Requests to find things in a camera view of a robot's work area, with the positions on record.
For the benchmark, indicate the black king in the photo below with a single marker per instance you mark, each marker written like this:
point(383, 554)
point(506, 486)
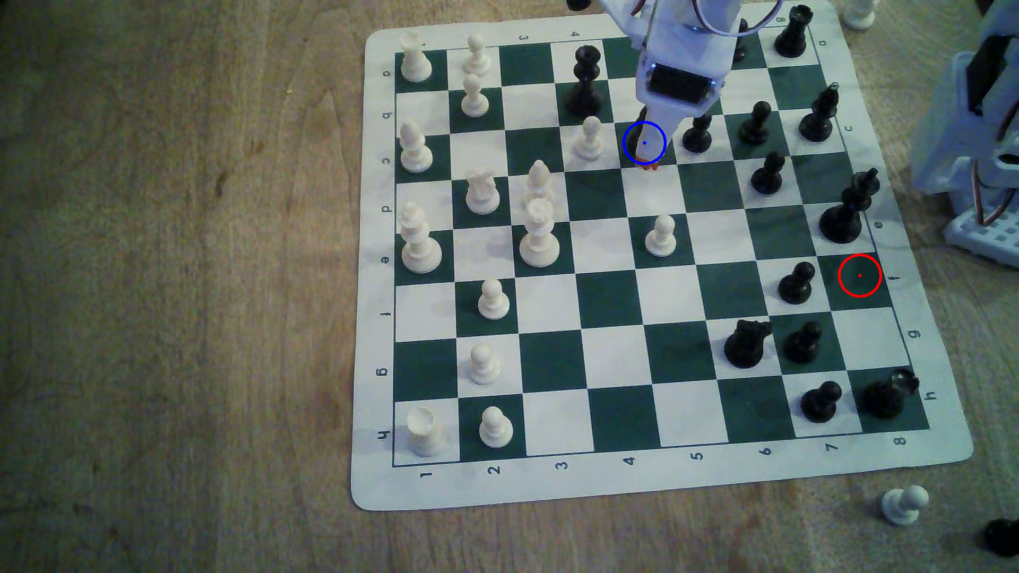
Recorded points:
point(842, 221)

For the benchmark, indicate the white pawn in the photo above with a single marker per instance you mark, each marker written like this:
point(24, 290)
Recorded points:
point(474, 99)
point(661, 239)
point(483, 368)
point(496, 430)
point(860, 14)
point(590, 142)
point(478, 57)
point(493, 302)
point(901, 506)

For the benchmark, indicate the white grid robot base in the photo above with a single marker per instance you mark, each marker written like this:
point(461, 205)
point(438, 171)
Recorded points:
point(991, 239)

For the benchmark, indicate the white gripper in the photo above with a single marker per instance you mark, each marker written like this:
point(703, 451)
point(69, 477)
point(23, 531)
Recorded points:
point(681, 85)

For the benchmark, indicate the black knight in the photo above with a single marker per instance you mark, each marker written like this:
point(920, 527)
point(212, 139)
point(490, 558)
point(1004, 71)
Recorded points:
point(745, 347)

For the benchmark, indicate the black pawn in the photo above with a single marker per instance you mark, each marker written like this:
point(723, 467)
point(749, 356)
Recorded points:
point(743, 49)
point(802, 347)
point(700, 139)
point(795, 288)
point(767, 179)
point(820, 406)
point(755, 127)

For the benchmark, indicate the black rook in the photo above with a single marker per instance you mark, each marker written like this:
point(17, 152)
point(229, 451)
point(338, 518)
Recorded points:
point(886, 398)
point(792, 36)

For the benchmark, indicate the white bishop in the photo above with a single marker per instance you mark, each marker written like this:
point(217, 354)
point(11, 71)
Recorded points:
point(540, 179)
point(415, 151)

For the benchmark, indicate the white rook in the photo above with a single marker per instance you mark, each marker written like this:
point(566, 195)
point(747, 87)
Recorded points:
point(415, 62)
point(425, 436)

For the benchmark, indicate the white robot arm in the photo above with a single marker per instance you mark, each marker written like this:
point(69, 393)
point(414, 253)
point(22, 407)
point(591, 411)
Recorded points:
point(951, 135)

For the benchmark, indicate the white king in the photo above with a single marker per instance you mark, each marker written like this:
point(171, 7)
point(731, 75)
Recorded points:
point(419, 247)

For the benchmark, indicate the black chess piece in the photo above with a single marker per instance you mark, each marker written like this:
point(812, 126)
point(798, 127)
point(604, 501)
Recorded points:
point(1003, 538)

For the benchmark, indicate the white knight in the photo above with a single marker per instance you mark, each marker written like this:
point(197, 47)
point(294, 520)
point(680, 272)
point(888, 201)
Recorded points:
point(482, 195)

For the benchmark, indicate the black queen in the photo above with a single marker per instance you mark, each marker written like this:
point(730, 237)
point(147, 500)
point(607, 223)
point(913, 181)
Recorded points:
point(585, 91)

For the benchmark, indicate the white queen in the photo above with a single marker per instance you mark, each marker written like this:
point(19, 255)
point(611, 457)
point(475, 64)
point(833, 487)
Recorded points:
point(539, 243)

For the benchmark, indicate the green white chess mat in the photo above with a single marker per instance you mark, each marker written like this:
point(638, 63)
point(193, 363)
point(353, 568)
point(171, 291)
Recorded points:
point(621, 318)

